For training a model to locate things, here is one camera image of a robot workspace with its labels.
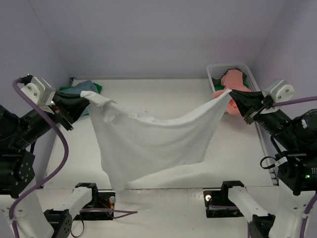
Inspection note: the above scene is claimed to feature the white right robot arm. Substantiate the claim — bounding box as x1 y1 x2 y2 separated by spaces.
219 90 317 238

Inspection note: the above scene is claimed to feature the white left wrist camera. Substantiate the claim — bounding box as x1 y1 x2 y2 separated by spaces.
21 75 56 113

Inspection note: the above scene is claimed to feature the white t shirt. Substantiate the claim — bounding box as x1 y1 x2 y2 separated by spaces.
80 91 231 191

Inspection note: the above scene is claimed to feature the black loop cable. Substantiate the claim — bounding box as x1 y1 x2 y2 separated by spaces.
71 215 85 238

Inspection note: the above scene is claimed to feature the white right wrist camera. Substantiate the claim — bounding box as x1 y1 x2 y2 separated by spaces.
264 79 295 103

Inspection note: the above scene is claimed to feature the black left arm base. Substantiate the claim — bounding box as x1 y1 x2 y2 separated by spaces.
76 190 116 221

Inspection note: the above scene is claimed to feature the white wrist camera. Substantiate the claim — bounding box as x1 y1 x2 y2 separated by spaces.
21 75 56 113
264 79 295 103

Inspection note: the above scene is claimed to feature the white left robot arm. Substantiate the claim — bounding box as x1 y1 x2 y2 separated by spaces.
0 92 99 238

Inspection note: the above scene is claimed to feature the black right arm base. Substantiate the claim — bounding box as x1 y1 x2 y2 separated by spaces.
203 189 243 218

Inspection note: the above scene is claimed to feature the white laundry basket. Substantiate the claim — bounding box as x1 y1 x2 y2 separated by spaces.
206 62 260 92

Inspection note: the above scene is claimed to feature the pink t shirt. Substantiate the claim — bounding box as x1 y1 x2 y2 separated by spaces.
213 69 251 117

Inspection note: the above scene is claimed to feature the grey-blue t shirt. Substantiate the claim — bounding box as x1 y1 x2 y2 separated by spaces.
71 79 99 117

